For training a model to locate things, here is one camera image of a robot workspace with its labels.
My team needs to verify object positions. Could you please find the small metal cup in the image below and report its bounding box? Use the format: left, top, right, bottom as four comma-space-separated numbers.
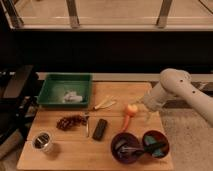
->
32, 132, 53, 153

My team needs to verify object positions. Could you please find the dark red bowl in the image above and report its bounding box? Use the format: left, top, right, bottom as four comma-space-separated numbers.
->
111, 132, 144, 164
142, 130, 170, 158

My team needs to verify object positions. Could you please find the dark red bowl right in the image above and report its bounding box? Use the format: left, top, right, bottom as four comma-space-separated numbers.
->
142, 130, 170, 158

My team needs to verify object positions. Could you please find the teal sponge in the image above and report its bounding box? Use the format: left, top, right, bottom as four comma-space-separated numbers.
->
143, 135, 165, 158

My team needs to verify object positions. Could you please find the black chair frame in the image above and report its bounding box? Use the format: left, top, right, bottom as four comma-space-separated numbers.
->
0, 65, 38, 160

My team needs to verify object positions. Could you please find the black round-head brush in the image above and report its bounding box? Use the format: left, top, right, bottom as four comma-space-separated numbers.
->
115, 141, 167, 158

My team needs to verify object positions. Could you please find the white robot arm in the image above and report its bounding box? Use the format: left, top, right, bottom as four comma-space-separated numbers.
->
135, 68, 213, 127

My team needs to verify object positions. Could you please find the dark red bowl left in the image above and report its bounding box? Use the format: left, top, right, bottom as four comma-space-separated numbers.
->
111, 132, 144, 164

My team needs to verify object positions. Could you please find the orange carrot toy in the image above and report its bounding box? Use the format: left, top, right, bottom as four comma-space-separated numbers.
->
121, 104, 138, 132

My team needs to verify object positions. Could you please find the thin metal knife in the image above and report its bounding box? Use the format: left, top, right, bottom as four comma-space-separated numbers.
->
85, 113, 90, 138

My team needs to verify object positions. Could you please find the black rectangular block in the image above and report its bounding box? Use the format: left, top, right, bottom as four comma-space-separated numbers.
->
92, 119, 108, 141

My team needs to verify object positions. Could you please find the translucent yellowish gripper finger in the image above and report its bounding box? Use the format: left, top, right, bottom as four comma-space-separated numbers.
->
130, 97, 143, 104
146, 111, 152, 121

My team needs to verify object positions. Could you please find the green plastic tray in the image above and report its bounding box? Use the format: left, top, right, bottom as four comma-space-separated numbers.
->
37, 73, 92, 108

